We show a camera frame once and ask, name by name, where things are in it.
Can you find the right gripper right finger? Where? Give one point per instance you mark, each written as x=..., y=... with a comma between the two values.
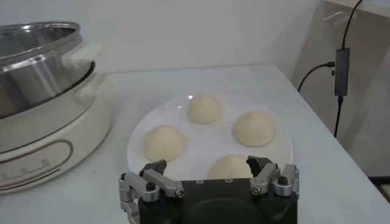
x=268, y=179

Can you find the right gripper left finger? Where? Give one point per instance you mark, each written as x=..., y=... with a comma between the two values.
x=158, y=182

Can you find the white steamed baozi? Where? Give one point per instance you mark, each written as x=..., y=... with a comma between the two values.
x=228, y=169
x=164, y=143
x=254, y=128
x=204, y=108

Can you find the stainless steel steamer pot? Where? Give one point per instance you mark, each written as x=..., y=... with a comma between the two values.
x=33, y=70

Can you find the white round plate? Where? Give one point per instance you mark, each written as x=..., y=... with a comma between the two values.
x=207, y=143

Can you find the cream electric cooker base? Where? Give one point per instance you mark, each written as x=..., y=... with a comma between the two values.
x=45, y=146

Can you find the black USB hub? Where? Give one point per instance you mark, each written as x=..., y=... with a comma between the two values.
x=342, y=71

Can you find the white side desk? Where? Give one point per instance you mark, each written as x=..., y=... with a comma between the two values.
x=377, y=4

